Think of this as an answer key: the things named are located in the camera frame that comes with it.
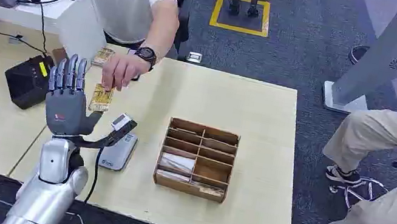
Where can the white floor stand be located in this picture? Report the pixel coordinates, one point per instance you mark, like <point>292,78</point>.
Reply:
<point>389,50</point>

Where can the gold printed card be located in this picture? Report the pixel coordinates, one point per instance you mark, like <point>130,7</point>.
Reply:
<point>100,100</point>

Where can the black round base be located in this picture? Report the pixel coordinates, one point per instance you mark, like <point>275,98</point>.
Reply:
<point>356,53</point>

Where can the black box device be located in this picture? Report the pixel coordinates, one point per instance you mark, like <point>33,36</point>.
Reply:
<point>26,82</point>

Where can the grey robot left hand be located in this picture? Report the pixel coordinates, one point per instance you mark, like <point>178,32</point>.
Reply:
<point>66,110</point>

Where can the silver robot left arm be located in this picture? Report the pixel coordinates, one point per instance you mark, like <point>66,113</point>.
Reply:
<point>48,186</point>

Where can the pale thin card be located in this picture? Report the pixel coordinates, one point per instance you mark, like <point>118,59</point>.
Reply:
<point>172,176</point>

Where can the office chair base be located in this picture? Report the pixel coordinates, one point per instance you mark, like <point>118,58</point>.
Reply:
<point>366,189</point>

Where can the gold card in compartment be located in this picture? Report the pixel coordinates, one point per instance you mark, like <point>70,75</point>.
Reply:
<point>208,189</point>

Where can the silver card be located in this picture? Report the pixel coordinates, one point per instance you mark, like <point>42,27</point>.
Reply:
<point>177,163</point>

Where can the metal floor socket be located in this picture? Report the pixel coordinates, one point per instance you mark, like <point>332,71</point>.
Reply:
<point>194,57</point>

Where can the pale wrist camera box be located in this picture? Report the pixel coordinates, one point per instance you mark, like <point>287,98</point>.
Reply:
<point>122,122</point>

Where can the stack of gold cards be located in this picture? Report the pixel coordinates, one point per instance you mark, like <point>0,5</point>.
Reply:
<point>103,56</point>

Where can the person's hand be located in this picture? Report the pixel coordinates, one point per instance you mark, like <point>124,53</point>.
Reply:
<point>120,70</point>

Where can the black wristwatch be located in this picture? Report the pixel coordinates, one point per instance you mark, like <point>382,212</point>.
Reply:
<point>146,54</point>

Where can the silver flat device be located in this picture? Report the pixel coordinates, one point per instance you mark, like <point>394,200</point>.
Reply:
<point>118,154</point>

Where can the wooden card box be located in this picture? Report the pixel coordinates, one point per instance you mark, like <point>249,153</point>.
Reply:
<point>196,159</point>

